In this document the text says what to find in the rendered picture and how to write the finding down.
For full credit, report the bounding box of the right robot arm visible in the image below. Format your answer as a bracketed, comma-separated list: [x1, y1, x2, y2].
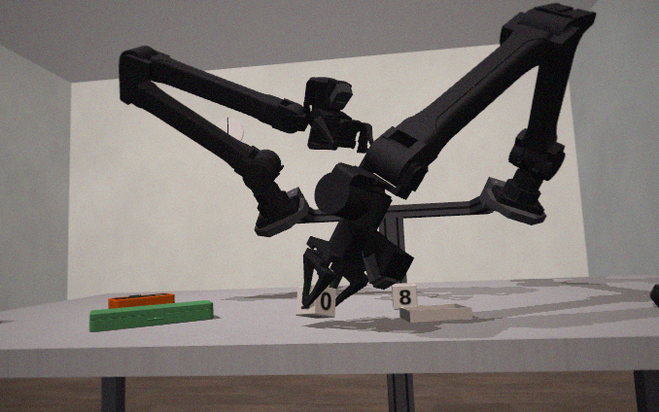
[119, 46, 353, 228]

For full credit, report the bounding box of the orange digital multimeter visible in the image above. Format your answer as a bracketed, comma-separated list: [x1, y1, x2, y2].
[109, 293, 175, 309]

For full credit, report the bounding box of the cream rectangular tray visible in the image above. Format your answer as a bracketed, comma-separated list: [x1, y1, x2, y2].
[399, 303, 472, 323]

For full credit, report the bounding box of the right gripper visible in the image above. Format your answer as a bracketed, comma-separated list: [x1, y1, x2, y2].
[307, 116, 374, 154]

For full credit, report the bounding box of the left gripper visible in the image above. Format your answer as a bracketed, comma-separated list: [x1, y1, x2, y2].
[301, 218, 368, 308]

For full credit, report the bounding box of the beige calendar cube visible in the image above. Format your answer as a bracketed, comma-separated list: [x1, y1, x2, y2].
[392, 283, 418, 310]
[295, 287, 336, 319]

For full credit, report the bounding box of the green long rectangular box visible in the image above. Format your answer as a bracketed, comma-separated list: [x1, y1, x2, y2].
[89, 300, 214, 332]

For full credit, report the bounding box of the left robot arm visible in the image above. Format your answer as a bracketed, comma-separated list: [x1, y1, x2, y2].
[314, 3, 596, 290]

